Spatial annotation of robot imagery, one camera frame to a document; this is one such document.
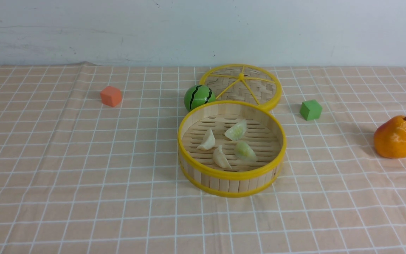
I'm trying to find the pale white dumpling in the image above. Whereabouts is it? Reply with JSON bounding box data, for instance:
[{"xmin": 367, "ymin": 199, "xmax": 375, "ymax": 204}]
[{"xmin": 224, "ymin": 119, "xmax": 247, "ymax": 141}]

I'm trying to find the orange toy pear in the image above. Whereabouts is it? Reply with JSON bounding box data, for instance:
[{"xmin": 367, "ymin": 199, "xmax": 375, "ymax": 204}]
[{"xmin": 374, "ymin": 115, "xmax": 406, "ymax": 159}]

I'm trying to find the greenish dumpling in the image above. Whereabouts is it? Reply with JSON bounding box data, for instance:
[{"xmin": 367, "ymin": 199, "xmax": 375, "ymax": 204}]
[{"xmin": 234, "ymin": 140, "xmax": 258, "ymax": 162}]

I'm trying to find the orange foam cube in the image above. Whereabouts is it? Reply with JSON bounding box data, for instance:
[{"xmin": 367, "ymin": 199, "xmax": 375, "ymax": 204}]
[{"xmin": 100, "ymin": 86, "xmax": 123, "ymax": 107}]

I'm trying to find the green foam cube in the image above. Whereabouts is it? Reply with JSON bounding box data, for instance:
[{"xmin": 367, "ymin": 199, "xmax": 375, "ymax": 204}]
[{"xmin": 300, "ymin": 99, "xmax": 322, "ymax": 121}]

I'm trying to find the cream dumpling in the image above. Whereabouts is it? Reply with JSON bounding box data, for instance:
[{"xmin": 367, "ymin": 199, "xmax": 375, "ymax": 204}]
[{"xmin": 197, "ymin": 128, "xmax": 215, "ymax": 151}]

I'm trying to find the yellow bamboo steamer tray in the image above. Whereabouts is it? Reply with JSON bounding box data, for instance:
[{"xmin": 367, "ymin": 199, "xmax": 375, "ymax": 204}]
[{"xmin": 177, "ymin": 100, "xmax": 287, "ymax": 198}]

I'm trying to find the green toy watermelon ball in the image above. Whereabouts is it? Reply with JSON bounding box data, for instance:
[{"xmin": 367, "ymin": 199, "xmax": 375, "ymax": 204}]
[{"xmin": 184, "ymin": 85, "xmax": 216, "ymax": 111}]

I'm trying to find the yellow bamboo steamer lid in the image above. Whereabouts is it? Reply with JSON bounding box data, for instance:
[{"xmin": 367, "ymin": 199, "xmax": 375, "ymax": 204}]
[{"xmin": 199, "ymin": 64, "xmax": 282, "ymax": 111}]

